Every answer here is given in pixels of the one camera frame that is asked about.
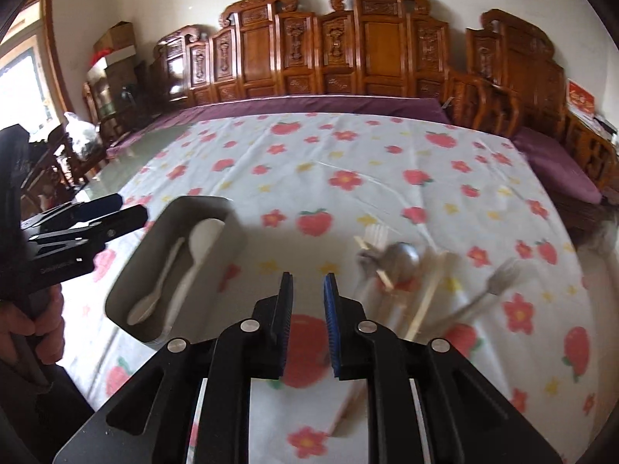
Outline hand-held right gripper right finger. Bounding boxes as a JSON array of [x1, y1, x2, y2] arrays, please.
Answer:
[[323, 271, 523, 464]]

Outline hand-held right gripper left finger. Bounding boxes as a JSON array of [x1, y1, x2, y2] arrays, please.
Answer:
[[105, 271, 295, 464]]

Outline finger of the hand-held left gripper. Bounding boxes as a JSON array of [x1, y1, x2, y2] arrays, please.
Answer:
[[29, 204, 149, 253], [22, 193, 123, 233]]

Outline white plastic fork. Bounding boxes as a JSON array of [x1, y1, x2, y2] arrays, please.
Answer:
[[358, 223, 404, 334], [355, 236, 393, 295]]

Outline grey metal box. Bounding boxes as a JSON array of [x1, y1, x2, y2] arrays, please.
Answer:
[[104, 196, 247, 344]]

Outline metal spoon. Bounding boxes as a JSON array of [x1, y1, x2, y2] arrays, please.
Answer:
[[359, 242, 421, 295]]

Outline pale wooden utensil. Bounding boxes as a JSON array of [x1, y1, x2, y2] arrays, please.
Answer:
[[404, 249, 460, 341]]

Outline metal fork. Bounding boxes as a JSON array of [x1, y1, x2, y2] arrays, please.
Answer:
[[435, 256, 520, 334]]

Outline person's left forearm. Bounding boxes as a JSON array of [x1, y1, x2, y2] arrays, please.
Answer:
[[0, 360, 95, 464]]

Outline person's left hand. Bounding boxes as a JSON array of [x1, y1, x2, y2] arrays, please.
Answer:
[[0, 283, 66, 365]]

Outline dark wooden chair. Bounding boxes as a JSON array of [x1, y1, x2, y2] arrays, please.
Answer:
[[26, 123, 90, 201]]

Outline white plastic bag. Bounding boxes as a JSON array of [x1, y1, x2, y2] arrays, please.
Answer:
[[64, 111, 103, 161]]

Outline large white plastic spoon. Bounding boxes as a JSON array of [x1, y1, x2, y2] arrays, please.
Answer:
[[162, 218, 226, 336]]

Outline small white plastic spoon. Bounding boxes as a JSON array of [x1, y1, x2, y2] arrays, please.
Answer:
[[127, 237, 187, 326]]

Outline floral strawberry tablecloth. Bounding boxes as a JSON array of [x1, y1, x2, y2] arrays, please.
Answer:
[[63, 112, 598, 464]]

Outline stacked cardboard boxes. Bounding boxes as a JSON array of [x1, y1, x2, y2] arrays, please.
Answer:
[[93, 20, 137, 66]]

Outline long purple bench cushion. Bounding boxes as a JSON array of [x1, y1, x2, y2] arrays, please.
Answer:
[[106, 96, 453, 155]]

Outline purple seat cushion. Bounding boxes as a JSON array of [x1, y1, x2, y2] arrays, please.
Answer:
[[511, 127, 604, 205]]

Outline long carved wooden bench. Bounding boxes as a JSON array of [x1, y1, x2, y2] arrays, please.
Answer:
[[152, 0, 453, 107]]

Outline grey fuzzy object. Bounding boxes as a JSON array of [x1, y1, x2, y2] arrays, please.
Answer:
[[578, 210, 619, 276]]

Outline wooden side table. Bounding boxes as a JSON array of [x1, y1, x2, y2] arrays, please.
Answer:
[[563, 106, 619, 194]]

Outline carved wooden armchair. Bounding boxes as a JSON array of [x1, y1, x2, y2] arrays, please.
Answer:
[[445, 9, 568, 138]]

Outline red box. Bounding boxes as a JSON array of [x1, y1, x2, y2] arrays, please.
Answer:
[[566, 78, 598, 119]]

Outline wooden door frame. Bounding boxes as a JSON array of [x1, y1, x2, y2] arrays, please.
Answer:
[[0, 0, 71, 131]]

